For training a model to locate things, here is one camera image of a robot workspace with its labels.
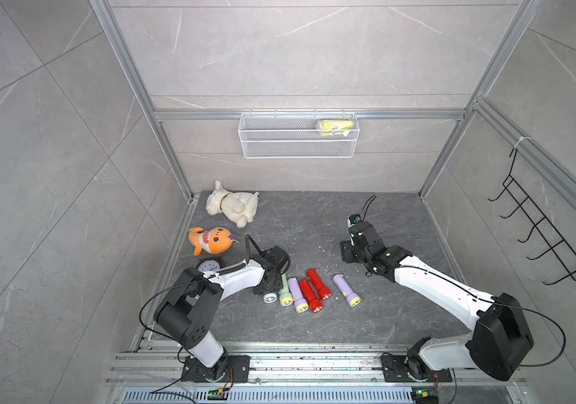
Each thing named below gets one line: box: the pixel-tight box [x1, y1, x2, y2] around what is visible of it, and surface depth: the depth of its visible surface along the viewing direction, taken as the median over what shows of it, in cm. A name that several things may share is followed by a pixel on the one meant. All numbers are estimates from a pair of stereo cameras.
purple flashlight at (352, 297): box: [332, 273, 362, 308], surface depth 88 cm
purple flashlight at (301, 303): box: [288, 276, 310, 314], surface depth 87 cm
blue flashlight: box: [262, 292, 278, 304], surface depth 87 cm
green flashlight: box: [278, 272, 295, 307], surface depth 87 cm
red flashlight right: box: [306, 268, 333, 301], surface depth 90 cm
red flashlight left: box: [298, 278, 324, 314], surface depth 87 cm
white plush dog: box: [205, 179, 261, 229], surface depth 109 cm
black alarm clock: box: [195, 257, 222, 274], surface depth 95 cm
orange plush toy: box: [187, 226, 240, 257], surface depth 97 cm
